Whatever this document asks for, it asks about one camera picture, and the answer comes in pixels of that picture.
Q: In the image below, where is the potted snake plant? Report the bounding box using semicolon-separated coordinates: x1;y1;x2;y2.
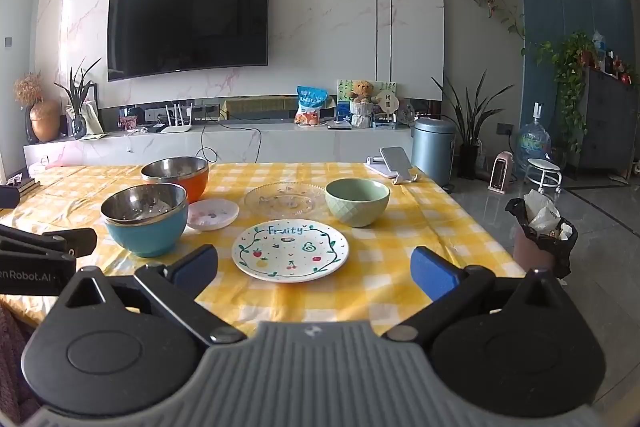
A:
431;69;516;180

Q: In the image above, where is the dried flower bunch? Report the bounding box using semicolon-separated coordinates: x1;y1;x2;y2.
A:
12;72;46;108

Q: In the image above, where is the dark red cloth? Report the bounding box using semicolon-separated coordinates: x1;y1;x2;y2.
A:
0;302;38;415

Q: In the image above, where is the grey cabinet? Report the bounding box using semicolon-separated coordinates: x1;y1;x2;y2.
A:
575;67;640;180

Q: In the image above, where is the trailing pothos plant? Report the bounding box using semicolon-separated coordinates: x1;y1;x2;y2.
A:
522;31;598;154

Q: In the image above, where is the yellow checkered tablecloth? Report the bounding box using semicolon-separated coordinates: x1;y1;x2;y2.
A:
0;162;527;333

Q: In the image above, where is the glass vase with green plant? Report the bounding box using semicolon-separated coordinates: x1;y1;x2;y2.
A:
54;58;103;140

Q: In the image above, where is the waste basket with black bag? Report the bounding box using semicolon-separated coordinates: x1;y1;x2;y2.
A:
505;189;579;280

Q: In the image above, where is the brown teddy bear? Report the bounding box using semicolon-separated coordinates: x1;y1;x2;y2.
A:
348;80;377;104

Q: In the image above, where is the green ceramic bowl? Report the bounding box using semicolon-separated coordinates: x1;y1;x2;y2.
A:
325;178;391;228

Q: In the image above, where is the white round stool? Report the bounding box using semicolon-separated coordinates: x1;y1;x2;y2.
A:
525;158;563;198

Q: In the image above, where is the smartphone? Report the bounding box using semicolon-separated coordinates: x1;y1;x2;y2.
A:
380;146;417;182

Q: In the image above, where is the white phone stand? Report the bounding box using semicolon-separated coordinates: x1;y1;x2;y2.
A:
364;156;421;186

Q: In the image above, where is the white television stand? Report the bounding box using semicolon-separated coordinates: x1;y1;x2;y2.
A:
22;124;416;168

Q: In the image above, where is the round paper fan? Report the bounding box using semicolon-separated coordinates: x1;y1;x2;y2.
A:
374;89;401;116

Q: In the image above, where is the grey cooking pot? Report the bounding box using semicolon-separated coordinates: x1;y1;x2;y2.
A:
411;117;457;188

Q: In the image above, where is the green painted picture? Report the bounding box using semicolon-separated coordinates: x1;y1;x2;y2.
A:
337;79;398;108

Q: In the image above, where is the blue snack bag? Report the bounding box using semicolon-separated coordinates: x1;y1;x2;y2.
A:
294;86;330;126

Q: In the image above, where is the black cable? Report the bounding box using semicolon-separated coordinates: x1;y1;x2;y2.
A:
195;122;263;164

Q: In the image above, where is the wall-mounted television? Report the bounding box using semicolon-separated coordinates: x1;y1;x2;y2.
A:
106;0;271;82

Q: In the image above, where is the stack of metal bowls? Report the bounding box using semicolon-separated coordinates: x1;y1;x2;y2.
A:
140;156;210;202

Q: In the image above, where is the white router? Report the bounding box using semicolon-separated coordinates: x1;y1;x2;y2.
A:
159;103;195;134

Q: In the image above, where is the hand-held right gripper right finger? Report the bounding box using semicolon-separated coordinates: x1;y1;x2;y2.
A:
381;246;572;349

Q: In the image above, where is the clear glass plate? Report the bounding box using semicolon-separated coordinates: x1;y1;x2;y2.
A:
244;182;328;218

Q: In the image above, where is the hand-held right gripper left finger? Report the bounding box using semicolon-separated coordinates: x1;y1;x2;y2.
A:
52;244;248;349

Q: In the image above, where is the white woven basket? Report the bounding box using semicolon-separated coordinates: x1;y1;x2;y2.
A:
350;101;374;128

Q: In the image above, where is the small white sticker plate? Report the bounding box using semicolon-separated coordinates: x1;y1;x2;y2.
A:
186;199;240;231

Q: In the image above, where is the blue water jug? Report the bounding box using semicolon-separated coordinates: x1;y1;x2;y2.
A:
517;102;552;175

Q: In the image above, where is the blue steel-lined bowl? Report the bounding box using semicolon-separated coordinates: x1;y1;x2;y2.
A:
100;183;189;259

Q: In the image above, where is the copper vase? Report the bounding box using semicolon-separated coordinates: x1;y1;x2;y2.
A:
29;99;61;144

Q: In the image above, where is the white fruit-painted plate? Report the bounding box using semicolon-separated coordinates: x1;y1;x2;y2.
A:
231;219;350;284

